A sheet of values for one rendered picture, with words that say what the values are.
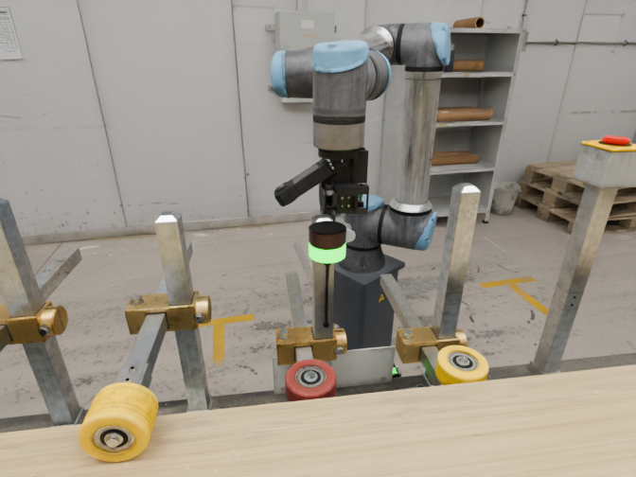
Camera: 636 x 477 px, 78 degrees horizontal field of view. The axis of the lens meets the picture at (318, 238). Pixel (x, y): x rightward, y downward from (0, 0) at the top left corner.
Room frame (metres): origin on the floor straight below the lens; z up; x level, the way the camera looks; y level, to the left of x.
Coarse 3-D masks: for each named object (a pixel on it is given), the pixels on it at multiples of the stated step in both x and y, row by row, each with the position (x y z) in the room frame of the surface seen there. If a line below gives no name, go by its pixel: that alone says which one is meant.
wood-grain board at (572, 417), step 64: (512, 384) 0.45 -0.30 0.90; (576, 384) 0.45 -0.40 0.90; (0, 448) 0.35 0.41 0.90; (64, 448) 0.35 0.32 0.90; (192, 448) 0.35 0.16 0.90; (256, 448) 0.35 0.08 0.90; (320, 448) 0.35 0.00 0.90; (384, 448) 0.35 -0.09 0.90; (448, 448) 0.35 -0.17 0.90; (512, 448) 0.35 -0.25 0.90; (576, 448) 0.35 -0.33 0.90
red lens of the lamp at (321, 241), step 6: (312, 234) 0.55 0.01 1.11; (318, 234) 0.55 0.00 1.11; (336, 234) 0.55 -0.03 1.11; (342, 234) 0.55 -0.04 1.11; (312, 240) 0.55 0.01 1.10; (318, 240) 0.55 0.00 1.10; (324, 240) 0.54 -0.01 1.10; (330, 240) 0.54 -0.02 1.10; (336, 240) 0.55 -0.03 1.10; (342, 240) 0.55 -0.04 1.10; (318, 246) 0.55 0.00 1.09; (324, 246) 0.54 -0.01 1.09; (330, 246) 0.54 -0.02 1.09; (336, 246) 0.55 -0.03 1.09
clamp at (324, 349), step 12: (276, 336) 0.61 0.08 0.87; (300, 336) 0.61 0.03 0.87; (312, 336) 0.61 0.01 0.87; (336, 336) 0.61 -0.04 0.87; (276, 348) 0.58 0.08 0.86; (288, 348) 0.58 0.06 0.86; (312, 348) 0.59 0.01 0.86; (324, 348) 0.59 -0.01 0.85; (336, 348) 0.60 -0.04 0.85; (288, 360) 0.58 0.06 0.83; (324, 360) 0.59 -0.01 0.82
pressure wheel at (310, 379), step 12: (312, 360) 0.50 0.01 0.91; (288, 372) 0.47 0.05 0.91; (300, 372) 0.48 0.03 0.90; (312, 372) 0.47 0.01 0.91; (324, 372) 0.48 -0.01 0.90; (288, 384) 0.45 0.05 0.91; (300, 384) 0.45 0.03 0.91; (312, 384) 0.45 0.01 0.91; (324, 384) 0.45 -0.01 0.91; (288, 396) 0.45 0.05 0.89; (300, 396) 0.43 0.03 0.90; (312, 396) 0.43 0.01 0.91; (324, 396) 0.43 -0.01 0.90
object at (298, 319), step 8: (296, 272) 0.87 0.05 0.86; (288, 280) 0.83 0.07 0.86; (296, 280) 0.83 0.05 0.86; (288, 288) 0.80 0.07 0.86; (296, 288) 0.80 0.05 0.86; (288, 296) 0.79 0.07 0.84; (296, 296) 0.76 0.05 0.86; (296, 304) 0.73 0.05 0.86; (296, 312) 0.70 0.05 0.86; (304, 312) 0.70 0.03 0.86; (296, 320) 0.67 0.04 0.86; (304, 320) 0.67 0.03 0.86; (296, 352) 0.57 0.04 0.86; (304, 352) 0.57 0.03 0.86; (296, 360) 0.56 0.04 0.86
